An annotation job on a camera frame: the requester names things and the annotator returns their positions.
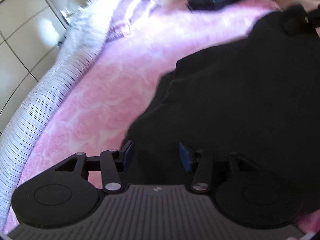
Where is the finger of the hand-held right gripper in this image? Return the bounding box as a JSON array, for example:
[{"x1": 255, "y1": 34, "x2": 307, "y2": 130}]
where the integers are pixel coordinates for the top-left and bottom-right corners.
[{"x1": 284, "y1": 4, "x2": 320, "y2": 35}]

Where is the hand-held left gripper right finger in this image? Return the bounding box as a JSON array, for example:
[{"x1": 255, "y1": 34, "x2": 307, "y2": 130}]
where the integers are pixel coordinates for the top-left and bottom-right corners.
[{"x1": 179, "y1": 141, "x2": 255, "y2": 193}]

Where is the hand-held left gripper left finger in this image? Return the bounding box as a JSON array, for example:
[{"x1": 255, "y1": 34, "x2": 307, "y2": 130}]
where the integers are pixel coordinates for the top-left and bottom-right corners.
[{"x1": 54, "y1": 141, "x2": 133, "y2": 193}]

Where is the dark teal sweater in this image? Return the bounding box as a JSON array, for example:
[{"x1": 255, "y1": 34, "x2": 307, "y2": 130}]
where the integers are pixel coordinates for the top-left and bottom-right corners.
[{"x1": 120, "y1": 10, "x2": 320, "y2": 217}]

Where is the pink floral blanket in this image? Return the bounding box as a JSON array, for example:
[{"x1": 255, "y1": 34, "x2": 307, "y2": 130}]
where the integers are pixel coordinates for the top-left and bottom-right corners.
[{"x1": 6, "y1": 0, "x2": 320, "y2": 240}]

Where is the white ribbed duvet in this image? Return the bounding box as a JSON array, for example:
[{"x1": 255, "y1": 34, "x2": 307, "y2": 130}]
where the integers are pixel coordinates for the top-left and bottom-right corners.
[{"x1": 0, "y1": 0, "x2": 133, "y2": 203}]

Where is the cream wardrobe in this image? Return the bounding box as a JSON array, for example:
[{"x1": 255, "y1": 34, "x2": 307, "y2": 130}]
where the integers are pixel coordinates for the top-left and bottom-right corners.
[{"x1": 0, "y1": 0, "x2": 70, "y2": 133}]

